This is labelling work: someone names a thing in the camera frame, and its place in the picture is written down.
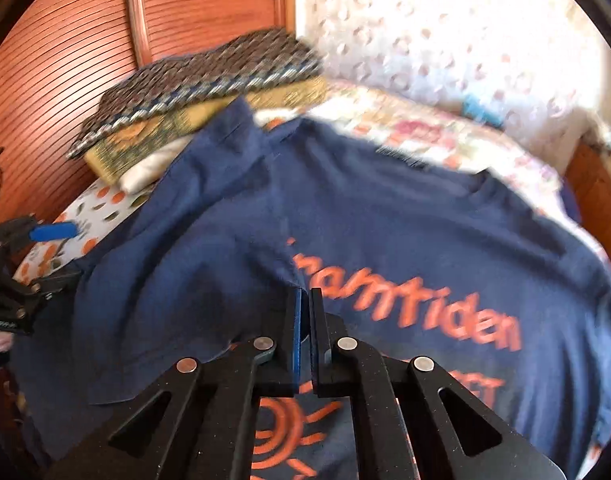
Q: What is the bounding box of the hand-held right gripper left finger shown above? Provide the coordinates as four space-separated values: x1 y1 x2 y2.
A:
45 287 311 480

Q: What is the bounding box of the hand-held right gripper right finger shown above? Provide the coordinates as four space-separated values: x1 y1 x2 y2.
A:
310 287 566 480

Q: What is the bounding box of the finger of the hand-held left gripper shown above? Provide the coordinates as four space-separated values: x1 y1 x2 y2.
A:
0 215 80 257
12 265 83 307

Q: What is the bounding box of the navy t-shirt with orange print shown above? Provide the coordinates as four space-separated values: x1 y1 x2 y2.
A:
10 97 611 480

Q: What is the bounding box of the yellow patterned pillow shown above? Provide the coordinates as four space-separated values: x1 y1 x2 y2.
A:
85 77 331 183

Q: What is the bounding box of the dark patterned cushion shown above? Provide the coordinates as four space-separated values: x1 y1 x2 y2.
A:
68 27 326 161

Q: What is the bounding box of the floral quilt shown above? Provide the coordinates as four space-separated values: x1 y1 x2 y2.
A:
305 80 611 271

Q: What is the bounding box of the blue bed cover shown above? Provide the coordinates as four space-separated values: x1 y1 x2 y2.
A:
560 180 583 223

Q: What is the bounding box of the wooden cabinet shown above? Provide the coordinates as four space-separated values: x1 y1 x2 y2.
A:
565 125 611 281

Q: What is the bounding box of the circle pattern curtain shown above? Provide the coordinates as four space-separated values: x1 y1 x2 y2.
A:
295 0 611 131

